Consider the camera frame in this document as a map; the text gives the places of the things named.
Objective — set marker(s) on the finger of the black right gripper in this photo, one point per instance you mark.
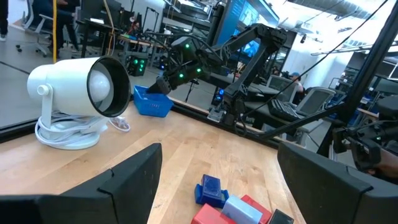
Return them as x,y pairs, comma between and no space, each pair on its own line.
160,86

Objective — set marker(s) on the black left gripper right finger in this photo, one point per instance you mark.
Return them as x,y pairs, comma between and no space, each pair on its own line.
335,202

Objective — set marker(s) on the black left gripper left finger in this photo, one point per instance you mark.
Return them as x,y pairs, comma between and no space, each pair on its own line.
93,205

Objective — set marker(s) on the black rectangular box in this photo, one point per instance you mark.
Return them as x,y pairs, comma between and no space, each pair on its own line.
280,218

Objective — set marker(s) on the lavender rectangular box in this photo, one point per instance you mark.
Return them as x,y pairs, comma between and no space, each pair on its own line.
241,211

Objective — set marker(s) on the red rectangular box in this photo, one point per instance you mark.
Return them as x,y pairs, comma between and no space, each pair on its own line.
264,213
206,216

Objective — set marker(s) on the dark blue charger block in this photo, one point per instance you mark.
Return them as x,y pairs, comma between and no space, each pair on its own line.
211,189

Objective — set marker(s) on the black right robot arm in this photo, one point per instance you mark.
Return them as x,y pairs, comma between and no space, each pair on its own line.
264,46

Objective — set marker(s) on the black office desk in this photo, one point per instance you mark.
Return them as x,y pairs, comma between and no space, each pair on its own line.
102,26

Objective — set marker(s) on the grey office chair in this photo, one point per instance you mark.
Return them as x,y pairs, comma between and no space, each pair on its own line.
315,99

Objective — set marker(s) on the white office chair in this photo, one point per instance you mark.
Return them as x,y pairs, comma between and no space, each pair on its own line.
40,28

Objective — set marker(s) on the computer tower with blue lights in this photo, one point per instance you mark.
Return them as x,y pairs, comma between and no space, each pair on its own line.
162,66

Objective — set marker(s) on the blue plastic basket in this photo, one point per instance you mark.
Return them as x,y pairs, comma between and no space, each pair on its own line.
152,105

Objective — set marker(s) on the computer tower with green lights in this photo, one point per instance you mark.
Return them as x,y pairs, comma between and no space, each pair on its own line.
136,66

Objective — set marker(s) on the small white desk lamp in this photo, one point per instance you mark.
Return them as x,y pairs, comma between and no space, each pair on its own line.
167,31

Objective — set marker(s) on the black computer tower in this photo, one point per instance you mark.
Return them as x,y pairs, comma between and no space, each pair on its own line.
220,93

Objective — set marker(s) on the wooden top workbench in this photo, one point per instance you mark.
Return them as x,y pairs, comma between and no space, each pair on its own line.
140,42

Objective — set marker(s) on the silver aluminium profile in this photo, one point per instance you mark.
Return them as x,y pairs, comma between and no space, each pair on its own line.
333,153

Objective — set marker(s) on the person's hand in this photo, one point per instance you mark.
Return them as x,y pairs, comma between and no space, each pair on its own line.
388,165

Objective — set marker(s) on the large monitor with blue screen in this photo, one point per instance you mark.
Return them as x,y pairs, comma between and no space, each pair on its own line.
236,12

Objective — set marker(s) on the wooden top table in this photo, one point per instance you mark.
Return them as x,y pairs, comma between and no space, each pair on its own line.
368,112

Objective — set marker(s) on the white spot lamp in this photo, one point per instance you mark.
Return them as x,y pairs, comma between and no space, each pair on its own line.
62,81

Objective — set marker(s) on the black keyboard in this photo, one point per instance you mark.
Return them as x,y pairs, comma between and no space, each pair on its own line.
281,110

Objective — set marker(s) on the person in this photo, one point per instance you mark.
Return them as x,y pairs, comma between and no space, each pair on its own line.
62,18
3,18
295,75

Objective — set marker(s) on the silver metal bracket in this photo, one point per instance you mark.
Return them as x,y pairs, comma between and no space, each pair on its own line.
214,115

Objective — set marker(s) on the black table frame rail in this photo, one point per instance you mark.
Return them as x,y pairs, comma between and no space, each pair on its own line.
12,132

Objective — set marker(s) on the black diagonal frame strut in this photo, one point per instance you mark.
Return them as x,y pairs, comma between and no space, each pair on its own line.
363,74

